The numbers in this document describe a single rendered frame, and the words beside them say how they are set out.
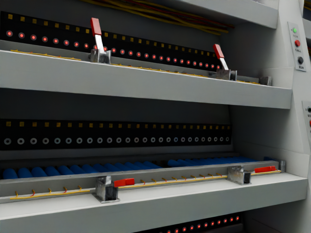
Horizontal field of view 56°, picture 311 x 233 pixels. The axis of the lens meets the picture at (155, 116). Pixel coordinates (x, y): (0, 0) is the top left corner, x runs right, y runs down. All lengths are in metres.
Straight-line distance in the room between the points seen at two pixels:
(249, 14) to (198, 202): 0.43
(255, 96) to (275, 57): 0.16
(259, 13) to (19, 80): 0.54
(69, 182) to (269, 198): 0.38
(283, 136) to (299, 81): 0.14
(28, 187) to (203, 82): 0.33
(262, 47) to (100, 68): 0.48
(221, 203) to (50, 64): 0.35
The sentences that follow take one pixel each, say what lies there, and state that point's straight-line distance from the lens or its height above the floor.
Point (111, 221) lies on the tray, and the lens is 0.42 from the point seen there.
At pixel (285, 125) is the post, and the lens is 0.74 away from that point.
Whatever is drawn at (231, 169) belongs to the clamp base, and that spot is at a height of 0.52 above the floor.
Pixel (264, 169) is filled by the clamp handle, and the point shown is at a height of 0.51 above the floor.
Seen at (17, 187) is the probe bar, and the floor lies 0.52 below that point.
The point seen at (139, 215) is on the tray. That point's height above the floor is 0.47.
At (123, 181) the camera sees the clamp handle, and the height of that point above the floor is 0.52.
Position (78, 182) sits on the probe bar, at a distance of 0.45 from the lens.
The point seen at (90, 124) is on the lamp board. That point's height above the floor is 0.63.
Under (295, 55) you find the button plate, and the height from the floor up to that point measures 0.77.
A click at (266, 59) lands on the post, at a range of 0.79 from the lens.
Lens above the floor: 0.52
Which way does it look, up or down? 11 degrees up
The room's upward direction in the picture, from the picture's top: 5 degrees counter-clockwise
